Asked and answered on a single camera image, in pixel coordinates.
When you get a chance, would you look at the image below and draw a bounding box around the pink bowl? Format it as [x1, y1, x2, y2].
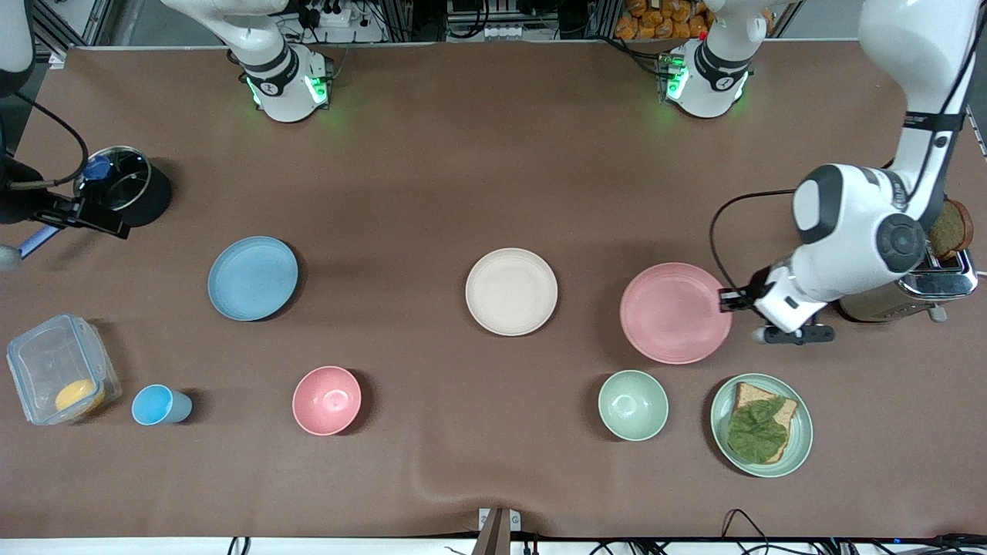
[292, 366, 362, 436]

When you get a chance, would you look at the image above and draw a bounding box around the orange fruit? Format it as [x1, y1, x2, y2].
[56, 379, 105, 414]

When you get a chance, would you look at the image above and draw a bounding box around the beige plate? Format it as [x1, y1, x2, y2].
[465, 247, 558, 337]

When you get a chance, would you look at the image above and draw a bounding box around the clear lidded plastic container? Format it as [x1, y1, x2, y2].
[6, 314, 123, 426]

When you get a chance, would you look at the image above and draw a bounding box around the pink plate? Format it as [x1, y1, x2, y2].
[620, 263, 733, 365]

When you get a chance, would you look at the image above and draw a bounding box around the light green plate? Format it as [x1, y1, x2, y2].
[710, 374, 814, 478]

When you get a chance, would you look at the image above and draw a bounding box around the bag of orange snacks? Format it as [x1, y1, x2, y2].
[615, 0, 714, 41]

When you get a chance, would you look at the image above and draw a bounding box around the light blue cup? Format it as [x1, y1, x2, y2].
[131, 385, 194, 426]

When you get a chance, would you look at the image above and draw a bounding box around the black looped cable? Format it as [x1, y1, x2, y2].
[721, 508, 773, 555]

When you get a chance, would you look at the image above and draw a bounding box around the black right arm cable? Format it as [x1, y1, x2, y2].
[9, 92, 90, 190]

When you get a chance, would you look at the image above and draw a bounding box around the white power strip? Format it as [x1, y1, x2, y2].
[308, 2, 372, 29]

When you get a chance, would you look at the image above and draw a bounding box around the bread slice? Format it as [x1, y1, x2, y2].
[731, 382, 799, 463]

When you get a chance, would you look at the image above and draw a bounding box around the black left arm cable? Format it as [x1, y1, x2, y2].
[709, 189, 799, 298]

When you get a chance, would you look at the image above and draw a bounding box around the light green bowl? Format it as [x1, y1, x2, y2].
[598, 370, 669, 442]

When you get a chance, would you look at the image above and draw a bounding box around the brown toast slice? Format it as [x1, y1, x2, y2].
[928, 199, 975, 261]

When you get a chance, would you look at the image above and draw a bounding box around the silver toaster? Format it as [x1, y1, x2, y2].
[839, 248, 979, 323]

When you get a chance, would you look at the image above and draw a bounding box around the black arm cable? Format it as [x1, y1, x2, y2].
[709, 189, 799, 298]
[9, 92, 90, 190]

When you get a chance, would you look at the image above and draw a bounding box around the green lettuce leaf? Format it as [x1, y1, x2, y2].
[727, 397, 789, 465]

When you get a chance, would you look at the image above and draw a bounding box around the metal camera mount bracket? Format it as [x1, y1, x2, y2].
[478, 507, 522, 555]

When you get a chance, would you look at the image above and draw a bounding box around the glass lid with blue knob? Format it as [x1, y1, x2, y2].
[75, 148, 151, 214]

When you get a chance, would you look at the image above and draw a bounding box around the dark pot with blue handle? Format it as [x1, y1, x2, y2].
[19, 146, 172, 260]

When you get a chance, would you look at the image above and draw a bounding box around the light blue plate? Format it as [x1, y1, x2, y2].
[208, 236, 299, 321]

